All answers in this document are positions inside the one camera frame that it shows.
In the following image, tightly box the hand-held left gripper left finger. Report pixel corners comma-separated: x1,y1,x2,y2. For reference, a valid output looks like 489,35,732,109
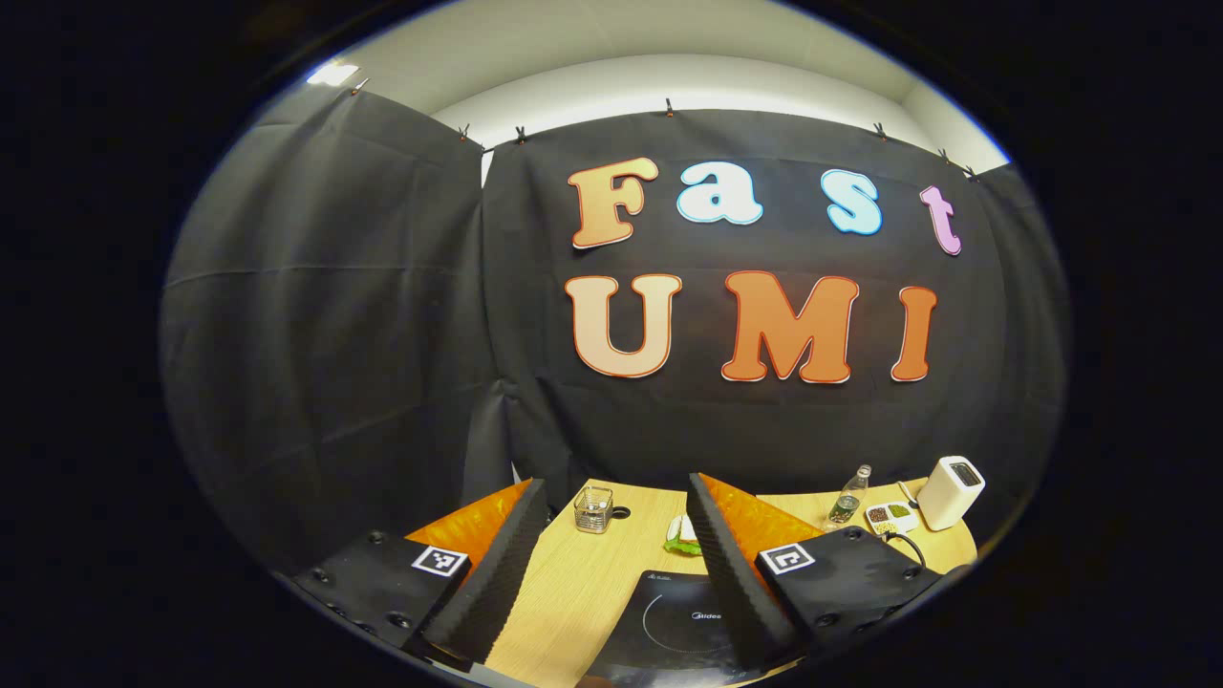
272,480,551,672

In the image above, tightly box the row of black cloth clips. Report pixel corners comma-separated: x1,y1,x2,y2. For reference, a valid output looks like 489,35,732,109
349,78,980,183

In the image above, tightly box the white divided tray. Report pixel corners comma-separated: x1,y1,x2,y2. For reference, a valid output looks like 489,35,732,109
865,501,921,538

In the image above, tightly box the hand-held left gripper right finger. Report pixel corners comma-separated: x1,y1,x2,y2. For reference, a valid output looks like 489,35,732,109
686,474,970,673

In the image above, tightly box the black power cable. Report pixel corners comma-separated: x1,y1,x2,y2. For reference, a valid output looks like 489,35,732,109
884,531,928,570

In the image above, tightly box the black backdrop cloth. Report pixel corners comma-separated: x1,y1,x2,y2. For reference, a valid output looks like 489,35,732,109
158,86,1069,574

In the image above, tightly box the wire mesh basket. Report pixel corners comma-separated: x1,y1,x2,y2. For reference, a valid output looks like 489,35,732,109
573,485,615,534

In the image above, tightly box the white toaster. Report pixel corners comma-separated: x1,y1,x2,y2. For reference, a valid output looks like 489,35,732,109
915,456,986,532

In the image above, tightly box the black induction cooktop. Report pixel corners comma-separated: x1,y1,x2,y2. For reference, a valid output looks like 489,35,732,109
583,570,765,688

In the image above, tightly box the clear plastic water bottle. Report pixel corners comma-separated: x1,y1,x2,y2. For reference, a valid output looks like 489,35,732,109
824,464,873,532

